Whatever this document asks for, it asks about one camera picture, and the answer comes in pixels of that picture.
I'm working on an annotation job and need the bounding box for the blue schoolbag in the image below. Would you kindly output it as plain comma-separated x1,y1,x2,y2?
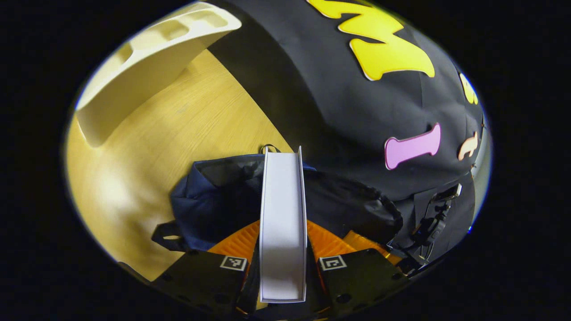
152,144,404,255

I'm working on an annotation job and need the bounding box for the white bookshelf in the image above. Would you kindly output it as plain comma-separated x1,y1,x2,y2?
75,2,242,148

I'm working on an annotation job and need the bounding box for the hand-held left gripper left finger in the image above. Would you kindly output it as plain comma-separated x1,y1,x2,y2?
152,221,261,317

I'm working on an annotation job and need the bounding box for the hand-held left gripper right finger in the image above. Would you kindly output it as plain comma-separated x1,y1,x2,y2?
306,221,409,319

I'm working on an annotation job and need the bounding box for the white cover book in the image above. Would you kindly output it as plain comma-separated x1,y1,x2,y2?
259,146,308,304

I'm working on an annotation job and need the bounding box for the black backdrop cloth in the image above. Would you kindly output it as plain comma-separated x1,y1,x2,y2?
207,0,493,268

